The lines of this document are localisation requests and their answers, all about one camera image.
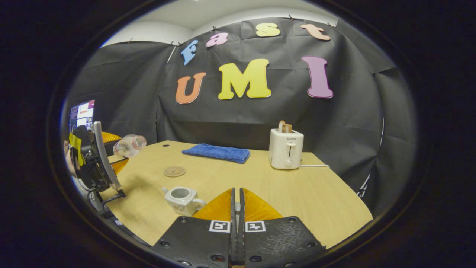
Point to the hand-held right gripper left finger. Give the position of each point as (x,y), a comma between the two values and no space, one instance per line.
(197,242)

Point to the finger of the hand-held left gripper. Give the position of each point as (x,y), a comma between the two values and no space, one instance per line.
(119,165)
(111,137)

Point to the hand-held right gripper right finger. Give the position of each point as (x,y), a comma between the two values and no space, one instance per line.
(279,242)

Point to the clear plastic water bottle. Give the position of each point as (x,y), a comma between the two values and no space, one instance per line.
(128,146)

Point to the white ceramic teacup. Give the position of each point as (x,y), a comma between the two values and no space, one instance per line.
(182,203)

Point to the round wooden coaster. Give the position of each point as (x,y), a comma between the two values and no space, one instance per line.
(174,171)

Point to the computer monitor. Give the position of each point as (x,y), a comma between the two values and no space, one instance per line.
(82,115)

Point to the white toaster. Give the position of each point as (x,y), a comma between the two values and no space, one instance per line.
(285,150)

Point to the blue folded towel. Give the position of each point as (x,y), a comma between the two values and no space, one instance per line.
(217,152)

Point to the bread slice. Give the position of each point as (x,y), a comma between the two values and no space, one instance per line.
(285,127)

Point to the black backdrop cloth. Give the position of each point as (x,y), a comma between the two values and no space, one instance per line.
(241,119)

